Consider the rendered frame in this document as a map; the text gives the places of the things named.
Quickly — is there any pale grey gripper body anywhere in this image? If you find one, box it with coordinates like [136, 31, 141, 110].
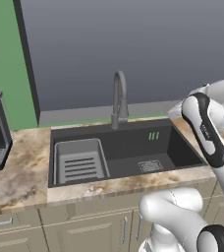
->
[167, 97, 187, 121]

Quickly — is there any dark grey sink basin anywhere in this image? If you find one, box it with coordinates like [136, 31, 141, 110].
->
[47, 117, 208, 189]

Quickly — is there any square sink drain grate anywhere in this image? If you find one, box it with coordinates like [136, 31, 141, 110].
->
[137, 158, 164, 174]

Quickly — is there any grey slotted sink tray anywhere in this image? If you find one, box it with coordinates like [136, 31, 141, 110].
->
[53, 138, 111, 186]

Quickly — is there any grey arched tap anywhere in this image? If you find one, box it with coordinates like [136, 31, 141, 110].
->
[110, 70, 130, 131]

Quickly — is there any dark framed window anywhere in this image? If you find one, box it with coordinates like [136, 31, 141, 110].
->
[12, 0, 224, 128]

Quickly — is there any beige cupboard run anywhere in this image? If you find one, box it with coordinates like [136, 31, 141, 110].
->
[196, 179, 224, 227]

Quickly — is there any beige cupboard door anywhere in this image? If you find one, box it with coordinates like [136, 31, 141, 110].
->
[130, 196, 152, 252]
[38, 207, 134, 252]

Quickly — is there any silver cupboard door handle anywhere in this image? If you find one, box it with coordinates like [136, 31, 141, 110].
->
[122, 215, 130, 246]
[136, 212, 143, 242]

